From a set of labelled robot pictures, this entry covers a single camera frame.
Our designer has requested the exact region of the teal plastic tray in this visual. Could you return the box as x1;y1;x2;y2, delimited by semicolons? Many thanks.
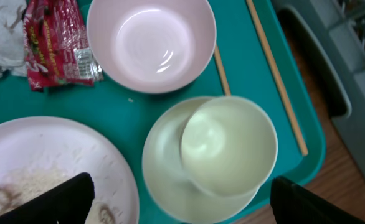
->
0;1;326;223

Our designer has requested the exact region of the crumpled white napkin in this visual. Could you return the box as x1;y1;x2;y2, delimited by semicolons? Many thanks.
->
0;0;27;77

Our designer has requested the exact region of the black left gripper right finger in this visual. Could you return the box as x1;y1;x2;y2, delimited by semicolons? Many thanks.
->
270;176;365;224

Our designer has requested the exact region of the white cup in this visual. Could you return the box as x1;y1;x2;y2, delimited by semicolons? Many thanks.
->
179;96;278;197

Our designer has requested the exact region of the pink bowl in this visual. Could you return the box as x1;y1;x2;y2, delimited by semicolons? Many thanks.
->
87;0;217;94

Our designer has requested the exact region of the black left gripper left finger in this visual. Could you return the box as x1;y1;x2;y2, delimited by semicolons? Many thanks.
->
0;172;95;224

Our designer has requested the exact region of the wooden chopstick right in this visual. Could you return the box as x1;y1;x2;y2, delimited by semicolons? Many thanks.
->
246;0;308;156

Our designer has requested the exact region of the white bowl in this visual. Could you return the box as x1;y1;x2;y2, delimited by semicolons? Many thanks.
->
142;96;258;223

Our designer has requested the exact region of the grey dish rack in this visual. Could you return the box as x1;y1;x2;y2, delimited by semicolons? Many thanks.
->
272;0;365;178

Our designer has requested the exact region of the pink plate with peanuts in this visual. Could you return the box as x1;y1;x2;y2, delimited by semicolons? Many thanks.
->
0;116;140;223

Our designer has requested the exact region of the red snack wrapper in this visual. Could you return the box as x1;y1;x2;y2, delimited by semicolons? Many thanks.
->
23;0;103;91

